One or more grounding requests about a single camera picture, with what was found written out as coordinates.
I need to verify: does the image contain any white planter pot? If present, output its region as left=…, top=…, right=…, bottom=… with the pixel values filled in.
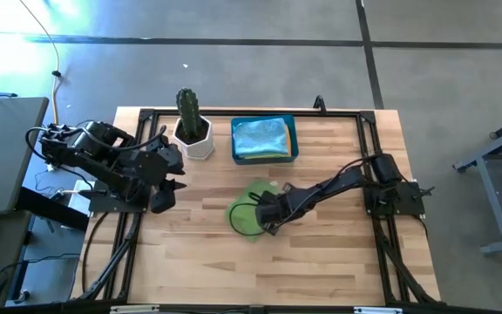
left=172, top=115, right=215, bottom=161

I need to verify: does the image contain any blue plastic bin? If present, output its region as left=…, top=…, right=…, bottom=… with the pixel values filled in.
left=230, top=114, right=300, bottom=166

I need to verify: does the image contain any black aluminium table frame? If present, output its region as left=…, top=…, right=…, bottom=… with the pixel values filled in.
left=70, top=107, right=442, bottom=306

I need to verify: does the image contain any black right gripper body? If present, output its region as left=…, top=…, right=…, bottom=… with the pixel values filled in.
left=254, top=190, right=299, bottom=229

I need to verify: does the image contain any green cactus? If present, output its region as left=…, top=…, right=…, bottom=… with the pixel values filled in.
left=175, top=87, right=202, bottom=140

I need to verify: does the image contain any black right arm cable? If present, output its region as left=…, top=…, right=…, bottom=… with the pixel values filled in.
left=227, top=190, right=278, bottom=238

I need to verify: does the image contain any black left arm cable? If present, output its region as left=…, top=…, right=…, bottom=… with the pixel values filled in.
left=24, top=124, right=168, bottom=163

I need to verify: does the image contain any yellow floor cable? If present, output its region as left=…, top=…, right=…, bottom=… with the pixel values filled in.
left=17, top=0, right=63, bottom=126

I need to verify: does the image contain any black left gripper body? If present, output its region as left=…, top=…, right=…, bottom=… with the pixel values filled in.
left=146, top=143, right=187, bottom=184

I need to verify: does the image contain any blue microfiber towel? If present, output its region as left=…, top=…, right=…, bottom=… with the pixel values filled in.
left=233, top=117, right=290, bottom=159

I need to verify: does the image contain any grey desk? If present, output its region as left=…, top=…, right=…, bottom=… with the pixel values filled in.
left=0, top=96, right=51, bottom=218

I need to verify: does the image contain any grey metal table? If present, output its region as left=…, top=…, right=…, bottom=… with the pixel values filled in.
left=452, top=111, right=502, bottom=256

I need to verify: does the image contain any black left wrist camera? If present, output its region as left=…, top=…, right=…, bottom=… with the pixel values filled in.
left=150, top=188, right=178, bottom=215

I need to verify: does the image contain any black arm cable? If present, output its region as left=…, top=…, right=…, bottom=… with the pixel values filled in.
left=227, top=190, right=278, bottom=238
left=24, top=124, right=168, bottom=163

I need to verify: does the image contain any white box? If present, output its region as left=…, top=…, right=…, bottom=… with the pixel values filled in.
left=66, top=179, right=96, bottom=215

